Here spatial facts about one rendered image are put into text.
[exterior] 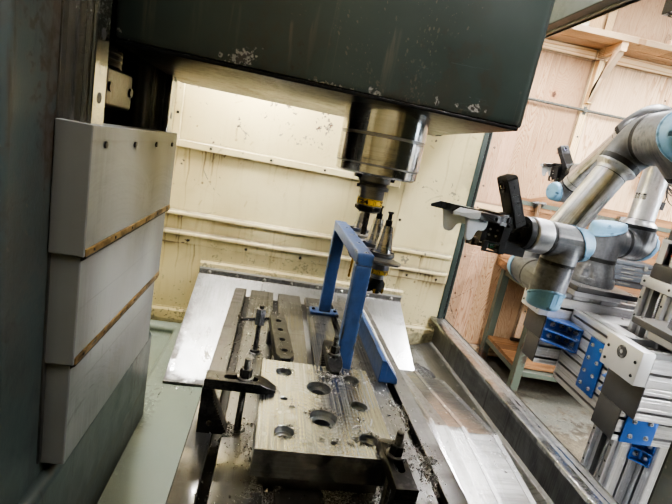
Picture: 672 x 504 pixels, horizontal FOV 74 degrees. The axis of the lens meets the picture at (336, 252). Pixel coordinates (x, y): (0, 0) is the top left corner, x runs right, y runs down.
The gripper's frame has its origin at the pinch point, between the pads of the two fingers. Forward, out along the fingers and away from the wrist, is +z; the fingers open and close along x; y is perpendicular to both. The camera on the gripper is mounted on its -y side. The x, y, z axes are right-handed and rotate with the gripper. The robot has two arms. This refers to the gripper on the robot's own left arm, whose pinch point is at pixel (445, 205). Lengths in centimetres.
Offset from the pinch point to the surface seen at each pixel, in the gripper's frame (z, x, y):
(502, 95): 2.0, -13.6, -20.1
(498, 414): -53, 31, 64
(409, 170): 11.9, -6.8, -5.0
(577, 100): -197, 235, -88
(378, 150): 18.6, -7.5, -7.1
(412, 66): 17.9, -12.4, -20.7
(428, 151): -33, 97, -15
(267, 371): 28.7, -1.8, 40.0
